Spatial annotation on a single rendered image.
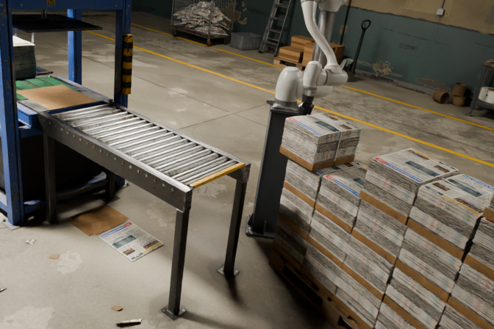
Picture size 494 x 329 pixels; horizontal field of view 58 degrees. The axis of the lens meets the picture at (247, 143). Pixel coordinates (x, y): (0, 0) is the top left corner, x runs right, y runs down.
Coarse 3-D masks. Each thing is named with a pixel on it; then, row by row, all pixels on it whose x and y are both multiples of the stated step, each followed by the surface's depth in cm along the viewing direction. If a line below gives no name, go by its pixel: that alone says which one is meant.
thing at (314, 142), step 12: (288, 120) 265; (300, 120) 265; (312, 120) 270; (288, 132) 268; (300, 132) 259; (312, 132) 251; (324, 132) 253; (336, 132) 256; (288, 144) 269; (300, 144) 261; (312, 144) 252; (324, 144) 254; (300, 156) 262; (312, 156) 255; (324, 156) 259
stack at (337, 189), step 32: (288, 160) 278; (288, 192) 281; (320, 192) 259; (352, 192) 239; (320, 224) 260; (352, 224) 241; (384, 224) 224; (320, 256) 264; (352, 256) 243; (416, 256) 212; (448, 256) 198; (352, 288) 247; (384, 288) 228; (416, 288) 213; (448, 288) 199; (352, 320) 252; (384, 320) 231
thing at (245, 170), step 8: (112, 104) 324; (128, 112) 314; (136, 112) 315; (152, 120) 305; (160, 128) 297; (168, 128) 297; (184, 136) 288; (200, 144) 279; (208, 144) 281; (224, 152) 273; (240, 160) 265; (240, 168) 263; (248, 168) 264; (232, 176) 268; (240, 176) 265; (248, 176) 267
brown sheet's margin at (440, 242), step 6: (408, 222) 212; (414, 222) 209; (414, 228) 210; (420, 228) 207; (420, 234) 207; (426, 234) 205; (432, 234) 202; (432, 240) 203; (438, 240) 200; (444, 240) 198; (444, 246) 198; (450, 246) 196; (450, 252) 196; (456, 252) 194; (462, 252) 191; (468, 252) 194; (462, 258) 193
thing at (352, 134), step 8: (328, 120) 273; (336, 120) 275; (344, 120) 278; (344, 128) 265; (352, 128) 267; (344, 136) 262; (352, 136) 267; (344, 144) 266; (352, 144) 270; (344, 152) 269; (352, 152) 275
